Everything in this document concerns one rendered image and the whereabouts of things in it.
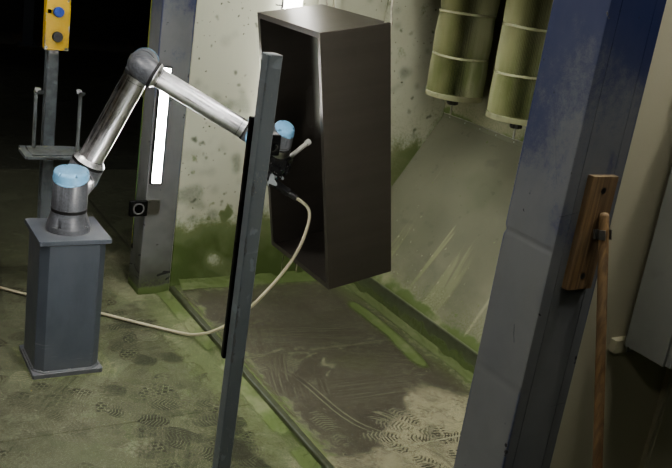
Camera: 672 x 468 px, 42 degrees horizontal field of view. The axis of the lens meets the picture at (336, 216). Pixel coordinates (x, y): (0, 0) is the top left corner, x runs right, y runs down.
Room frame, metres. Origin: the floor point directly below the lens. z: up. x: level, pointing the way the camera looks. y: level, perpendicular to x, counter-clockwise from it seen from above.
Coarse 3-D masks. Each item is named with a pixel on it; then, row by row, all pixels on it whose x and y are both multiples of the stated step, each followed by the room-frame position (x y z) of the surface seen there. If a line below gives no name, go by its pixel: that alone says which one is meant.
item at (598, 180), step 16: (592, 176) 2.02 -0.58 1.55; (608, 176) 2.04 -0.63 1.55; (592, 192) 2.01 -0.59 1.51; (608, 192) 2.04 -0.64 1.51; (592, 208) 2.02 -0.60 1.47; (608, 208) 2.05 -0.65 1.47; (576, 224) 2.03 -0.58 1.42; (592, 224) 2.03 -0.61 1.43; (576, 240) 2.02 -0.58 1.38; (592, 240) 2.04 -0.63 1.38; (576, 256) 2.01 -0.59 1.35; (592, 256) 2.04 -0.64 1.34; (576, 272) 2.02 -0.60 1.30; (592, 272) 2.05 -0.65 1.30; (576, 288) 2.03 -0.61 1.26
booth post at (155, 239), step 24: (168, 0) 4.44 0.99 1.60; (192, 0) 4.51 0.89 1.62; (168, 24) 4.45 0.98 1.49; (192, 24) 4.52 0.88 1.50; (168, 48) 4.45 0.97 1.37; (144, 96) 4.56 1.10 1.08; (144, 120) 4.53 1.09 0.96; (168, 120) 4.47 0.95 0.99; (144, 144) 4.50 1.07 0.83; (168, 144) 4.48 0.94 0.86; (144, 168) 4.48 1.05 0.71; (168, 168) 4.49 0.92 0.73; (144, 192) 4.45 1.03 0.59; (168, 192) 4.49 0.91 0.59; (144, 216) 4.43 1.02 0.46; (168, 216) 4.50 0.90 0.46; (144, 240) 4.43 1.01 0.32; (168, 240) 4.51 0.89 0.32; (144, 264) 4.44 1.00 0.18; (168, 264) 4.51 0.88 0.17; (144, 288) 4.45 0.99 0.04; (168, 288) 4.52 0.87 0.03
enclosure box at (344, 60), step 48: (288, 48) 4.25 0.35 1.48; (336, 48) 3.69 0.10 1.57; (384, 48) 3.83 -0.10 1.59; (288, 96) 4.27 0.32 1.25; (336, 96) 3.72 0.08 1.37; (384, 96) 3.85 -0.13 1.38; (336, 144) 3.74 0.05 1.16; (384, 144) 3.88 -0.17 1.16; (336, 192) 3.76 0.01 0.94; (384, 192) 3.90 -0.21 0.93; (288, 240) 4.33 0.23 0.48; (336, 240) 3.78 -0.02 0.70; (384, 240) 3.93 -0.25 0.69
